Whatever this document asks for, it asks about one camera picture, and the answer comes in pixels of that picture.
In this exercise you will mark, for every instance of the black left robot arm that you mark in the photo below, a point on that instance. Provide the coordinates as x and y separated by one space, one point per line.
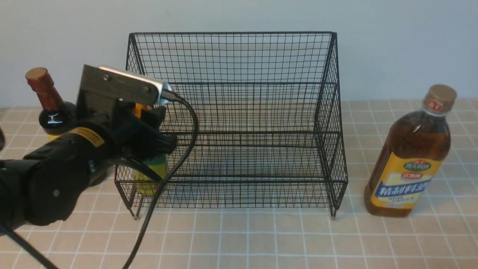
44 186

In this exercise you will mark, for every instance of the amber cooking wine bottle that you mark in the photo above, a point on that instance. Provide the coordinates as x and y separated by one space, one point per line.
415 147

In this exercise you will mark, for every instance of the dark bottle red cap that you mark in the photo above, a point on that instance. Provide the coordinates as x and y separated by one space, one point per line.
57 116

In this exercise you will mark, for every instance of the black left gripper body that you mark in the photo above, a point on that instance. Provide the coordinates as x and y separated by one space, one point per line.
137 131

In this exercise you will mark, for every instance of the black wire mesh shelf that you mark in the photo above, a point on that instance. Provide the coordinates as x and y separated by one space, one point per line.
269 115

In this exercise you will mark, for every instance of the small yellow-capped seasoning bottle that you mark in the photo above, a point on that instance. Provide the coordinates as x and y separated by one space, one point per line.
144 185

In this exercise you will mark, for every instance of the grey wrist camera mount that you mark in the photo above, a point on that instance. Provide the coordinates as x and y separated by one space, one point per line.
101 88

